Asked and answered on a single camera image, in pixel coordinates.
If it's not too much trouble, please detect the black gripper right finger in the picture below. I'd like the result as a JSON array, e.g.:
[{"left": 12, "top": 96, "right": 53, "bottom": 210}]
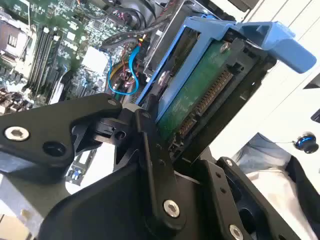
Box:
[{"left": 174, "top": 156, "right": 303, "bottom": 240}]

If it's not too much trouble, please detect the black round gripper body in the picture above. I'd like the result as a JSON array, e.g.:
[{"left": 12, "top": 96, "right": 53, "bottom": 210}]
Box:
[{"left": 37, "top": 161, "right": 226, "bottom": 240}]

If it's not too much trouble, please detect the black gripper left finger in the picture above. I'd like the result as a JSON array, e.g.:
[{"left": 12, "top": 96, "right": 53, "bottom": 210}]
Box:
[{"left": 0, "top": 92, "right": 188, "bottom": 235}]

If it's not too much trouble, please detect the hard disk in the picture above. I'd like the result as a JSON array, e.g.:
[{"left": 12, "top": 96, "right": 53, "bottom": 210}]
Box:
[{"left": 136, "top": 15, "right": 317, "bottom": 164}]

